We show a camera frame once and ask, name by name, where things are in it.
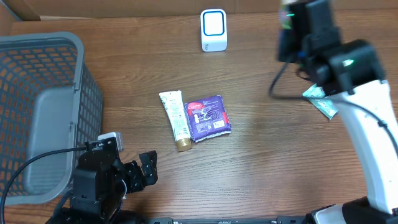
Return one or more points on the purple sanitary pad pack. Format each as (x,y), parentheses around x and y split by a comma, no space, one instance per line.
(207,118)

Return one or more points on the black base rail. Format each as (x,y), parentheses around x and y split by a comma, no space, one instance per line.
(233,221)

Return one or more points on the grey plastic shopping basket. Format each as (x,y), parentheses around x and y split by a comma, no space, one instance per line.
(50,107)

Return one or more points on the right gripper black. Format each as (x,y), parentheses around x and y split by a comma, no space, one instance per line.
(291,57)

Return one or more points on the white cosmetic tube gold cap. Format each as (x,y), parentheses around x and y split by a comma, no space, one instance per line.
(174,107)

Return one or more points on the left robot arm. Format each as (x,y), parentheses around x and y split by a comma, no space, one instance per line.
(95,207)

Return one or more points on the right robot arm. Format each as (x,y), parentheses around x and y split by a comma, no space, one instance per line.
(352,78)

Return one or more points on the green drink carton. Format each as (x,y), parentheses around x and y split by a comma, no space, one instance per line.
(285,17)

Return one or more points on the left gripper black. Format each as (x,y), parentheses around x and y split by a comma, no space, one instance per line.
(149,167)

